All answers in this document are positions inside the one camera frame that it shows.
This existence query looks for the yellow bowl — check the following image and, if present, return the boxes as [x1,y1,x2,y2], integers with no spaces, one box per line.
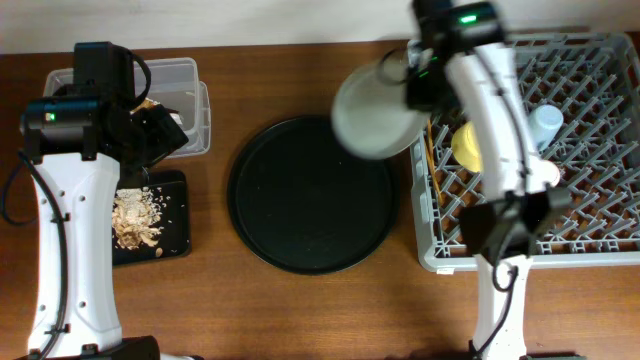
[451,122,483,173]

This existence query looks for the nut shells and rice scraps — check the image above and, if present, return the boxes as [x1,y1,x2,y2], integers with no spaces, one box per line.
[112,187,168,258]

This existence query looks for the clear plastic waste bin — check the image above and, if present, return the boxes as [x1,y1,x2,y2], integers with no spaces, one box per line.
[55,58,211,167]

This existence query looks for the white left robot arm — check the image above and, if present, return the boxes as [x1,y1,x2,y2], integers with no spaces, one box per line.
[18,42,187,359]

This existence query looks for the pink cup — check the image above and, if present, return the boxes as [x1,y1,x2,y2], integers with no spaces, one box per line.
[539,160,561,187]

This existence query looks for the round black serving tray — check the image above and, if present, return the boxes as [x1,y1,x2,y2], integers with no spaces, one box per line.
[227,115,399,275]

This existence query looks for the grey plate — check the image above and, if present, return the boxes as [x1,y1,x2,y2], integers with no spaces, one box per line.
[331,63,428,160]

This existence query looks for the grey dishwasher rack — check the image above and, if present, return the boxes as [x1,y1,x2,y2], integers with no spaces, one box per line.
[410,33,639,274]

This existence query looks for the light blue cup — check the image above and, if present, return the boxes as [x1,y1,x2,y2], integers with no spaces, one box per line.
[528,104,564,151]

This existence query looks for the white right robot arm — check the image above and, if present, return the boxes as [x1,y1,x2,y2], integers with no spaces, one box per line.
[399,0,571,359]

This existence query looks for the gold coffee sachet wrapper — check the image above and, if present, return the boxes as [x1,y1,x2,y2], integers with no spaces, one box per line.
[131,98,183,125]

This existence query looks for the black rectangular tray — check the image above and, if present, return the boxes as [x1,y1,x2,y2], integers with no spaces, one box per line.
[112,170,191,266]

